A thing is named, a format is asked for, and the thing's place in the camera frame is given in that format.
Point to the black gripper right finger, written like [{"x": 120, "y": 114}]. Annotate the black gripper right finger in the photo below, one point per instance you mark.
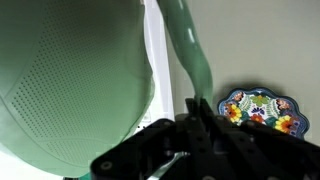
[{"x": 266, "y": 156}]

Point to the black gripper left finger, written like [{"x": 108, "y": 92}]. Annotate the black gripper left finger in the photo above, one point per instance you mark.
[{"x": 146, "y": 156}]

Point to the floral decorative wall plate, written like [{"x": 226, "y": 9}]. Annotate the floral decorative wall plate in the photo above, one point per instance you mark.
[{"x": 263, "y": 108}]

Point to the white dust bin green lid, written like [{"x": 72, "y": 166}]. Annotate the white dust bin green lid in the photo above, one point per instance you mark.
[{"x": 66, "y": 83}]

